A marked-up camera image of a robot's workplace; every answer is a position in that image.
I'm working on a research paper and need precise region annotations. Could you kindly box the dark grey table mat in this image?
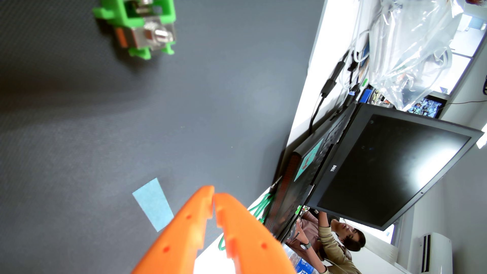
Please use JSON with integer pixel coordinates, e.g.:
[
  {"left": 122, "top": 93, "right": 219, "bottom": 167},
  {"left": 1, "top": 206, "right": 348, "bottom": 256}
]
[{"left": 0, "top": 0, "right": 327, "bottom": 274}]

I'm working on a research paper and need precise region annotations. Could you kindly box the black usb plug cable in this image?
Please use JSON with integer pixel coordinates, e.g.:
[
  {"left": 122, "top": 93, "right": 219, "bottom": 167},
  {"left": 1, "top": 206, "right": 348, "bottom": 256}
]
[{"left": 342, "top": 57, "right": 362, "bottom": 111}]

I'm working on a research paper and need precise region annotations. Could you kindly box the clear plastic bag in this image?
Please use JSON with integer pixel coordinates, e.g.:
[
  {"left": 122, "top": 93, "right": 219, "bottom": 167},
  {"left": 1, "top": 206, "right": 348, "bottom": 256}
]
[{"left": 356, "top": 0, "right": 466, "bottom": 112}]

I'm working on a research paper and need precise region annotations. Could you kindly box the green battery holder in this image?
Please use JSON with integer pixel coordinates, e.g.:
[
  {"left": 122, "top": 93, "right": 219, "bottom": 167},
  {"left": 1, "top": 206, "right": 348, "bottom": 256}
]
[{"left": 92, "top": 0, "right": 177, "bottom": 61}]

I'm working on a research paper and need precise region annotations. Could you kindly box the green cable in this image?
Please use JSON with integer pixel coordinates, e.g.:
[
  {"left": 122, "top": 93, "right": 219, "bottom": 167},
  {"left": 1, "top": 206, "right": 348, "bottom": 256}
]
[{"left": 218, "top": 192, "right": 275, "bottom": 252}]

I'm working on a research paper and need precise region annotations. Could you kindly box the black Dell laptop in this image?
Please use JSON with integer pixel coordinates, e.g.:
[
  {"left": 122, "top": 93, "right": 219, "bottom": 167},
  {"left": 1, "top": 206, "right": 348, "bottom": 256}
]
[{"left": 264, "top": 102, "right": 484, "bottom": 244}]

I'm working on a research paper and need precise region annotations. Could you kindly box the person with black hair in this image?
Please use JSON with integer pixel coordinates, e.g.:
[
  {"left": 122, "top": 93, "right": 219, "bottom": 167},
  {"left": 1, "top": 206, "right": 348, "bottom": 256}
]
[{"left": 318, "top": 211, "right": 367, "bottom": 274}]

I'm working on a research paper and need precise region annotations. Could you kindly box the clear blue-label water bottle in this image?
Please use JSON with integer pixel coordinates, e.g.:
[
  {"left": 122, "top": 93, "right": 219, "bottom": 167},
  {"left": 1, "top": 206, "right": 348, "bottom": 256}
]
[{"left": 283, "top": 244, "right": 320, "bottom": 274}]

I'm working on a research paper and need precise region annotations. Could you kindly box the black adapter cable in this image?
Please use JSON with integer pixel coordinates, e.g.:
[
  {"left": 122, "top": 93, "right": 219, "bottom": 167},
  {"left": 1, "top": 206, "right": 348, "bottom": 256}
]
[{"left": 309, "top": 49, "right": 351, "bottom": 134}]

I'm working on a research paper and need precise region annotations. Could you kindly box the white ceiling light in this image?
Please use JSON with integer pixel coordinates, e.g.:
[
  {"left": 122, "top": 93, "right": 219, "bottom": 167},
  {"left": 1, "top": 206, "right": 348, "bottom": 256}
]
[{"left": 476, "top": 122, "right": 487, "bottom": 150}]

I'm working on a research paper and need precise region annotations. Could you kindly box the background computer monitor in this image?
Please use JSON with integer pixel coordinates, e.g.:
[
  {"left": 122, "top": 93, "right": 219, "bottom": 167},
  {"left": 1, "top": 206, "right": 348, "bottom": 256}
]
[{"left": 407, "top": 95, "right": 447, "bottom": 118}]

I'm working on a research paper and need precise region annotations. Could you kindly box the light blue paper strip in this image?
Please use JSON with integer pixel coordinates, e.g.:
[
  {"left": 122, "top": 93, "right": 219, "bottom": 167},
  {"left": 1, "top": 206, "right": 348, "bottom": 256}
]
[{"left": 132, "top": 178, "right": 175, "bottom": 233}]

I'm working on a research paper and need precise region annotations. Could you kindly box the white air conditioner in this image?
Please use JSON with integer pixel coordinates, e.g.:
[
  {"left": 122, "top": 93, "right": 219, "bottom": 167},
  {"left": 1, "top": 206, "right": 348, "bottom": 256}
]
[{"left": 419, "top": 232, "right": 453, "bottom": 274}]

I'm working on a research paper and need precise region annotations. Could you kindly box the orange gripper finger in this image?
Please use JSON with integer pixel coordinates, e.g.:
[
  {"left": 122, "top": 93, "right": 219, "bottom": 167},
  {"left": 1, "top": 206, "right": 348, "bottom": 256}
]
[
  {"left": 130, "top": 185, "right": 215, "bottom": 274},
  {"left": 214, "top": 192, "right": 297, "bottom": 274}
]

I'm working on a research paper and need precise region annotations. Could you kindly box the person in pink shirt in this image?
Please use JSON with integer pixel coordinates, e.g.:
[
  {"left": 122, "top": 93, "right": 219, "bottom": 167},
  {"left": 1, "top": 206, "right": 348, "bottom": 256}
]
[{"left": 286, "top": 210, "right": 324, "bottom": 259}]

